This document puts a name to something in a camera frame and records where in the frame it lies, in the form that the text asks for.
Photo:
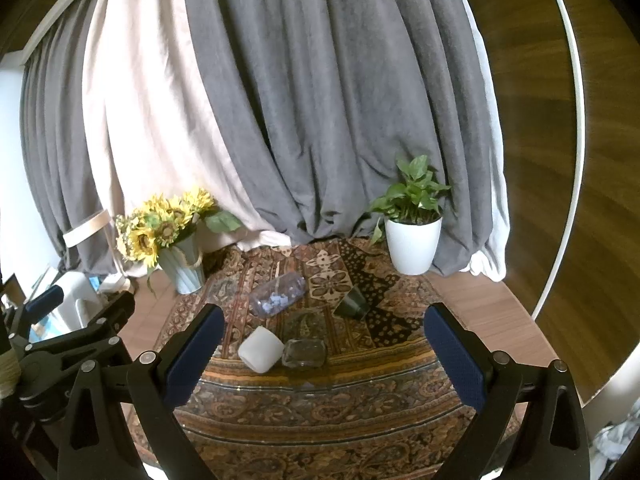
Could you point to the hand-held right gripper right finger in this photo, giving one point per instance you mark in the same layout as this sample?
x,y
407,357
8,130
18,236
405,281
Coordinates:
x,y
456,362

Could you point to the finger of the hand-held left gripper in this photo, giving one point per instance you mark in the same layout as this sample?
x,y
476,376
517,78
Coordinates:
x,y
102,316
44,301

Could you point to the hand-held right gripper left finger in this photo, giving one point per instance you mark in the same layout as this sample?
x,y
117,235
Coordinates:
x,y
192,360

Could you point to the white cup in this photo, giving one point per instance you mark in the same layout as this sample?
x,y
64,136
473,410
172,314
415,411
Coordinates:
x,y
260,350

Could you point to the clear glass cup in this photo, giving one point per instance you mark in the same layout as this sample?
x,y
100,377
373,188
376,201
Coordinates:
x,y
302,354

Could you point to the black cup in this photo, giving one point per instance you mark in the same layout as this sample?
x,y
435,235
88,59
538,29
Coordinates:
x,y
356,305

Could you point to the white plastic stool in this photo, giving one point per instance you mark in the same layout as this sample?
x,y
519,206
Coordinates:
x,y
75,300

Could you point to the pale ribbed vase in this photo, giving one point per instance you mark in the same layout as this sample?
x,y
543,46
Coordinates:
x,y
182,267

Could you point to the sunflower bouquet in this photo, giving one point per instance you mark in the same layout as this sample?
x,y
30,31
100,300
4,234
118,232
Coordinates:
x,y
160,227

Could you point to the clear plastic bottle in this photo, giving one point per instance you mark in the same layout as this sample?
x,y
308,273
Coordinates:
x,y
277,296

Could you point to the white plant pot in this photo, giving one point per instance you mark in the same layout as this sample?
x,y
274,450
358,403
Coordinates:
x,y
414,245

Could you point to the patterned brown table cloth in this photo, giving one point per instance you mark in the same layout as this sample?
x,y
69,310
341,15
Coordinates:
x,y
325,400

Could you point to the green potted plant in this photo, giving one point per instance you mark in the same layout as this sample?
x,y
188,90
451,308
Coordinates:
x,y
412,195

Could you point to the white crumpled cloth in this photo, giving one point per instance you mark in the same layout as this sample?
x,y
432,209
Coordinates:
x,y
611,442

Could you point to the beige curtain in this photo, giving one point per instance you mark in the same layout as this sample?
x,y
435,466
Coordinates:
x,y
145,130

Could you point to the white sheer curtain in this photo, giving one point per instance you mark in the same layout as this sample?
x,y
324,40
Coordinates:
x,y
492,160

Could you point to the grey curtain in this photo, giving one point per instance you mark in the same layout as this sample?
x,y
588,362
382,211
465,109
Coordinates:
x,y
320,100

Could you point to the white curtain rail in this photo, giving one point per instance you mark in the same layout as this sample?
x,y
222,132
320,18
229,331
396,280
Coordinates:
x,y
70,7

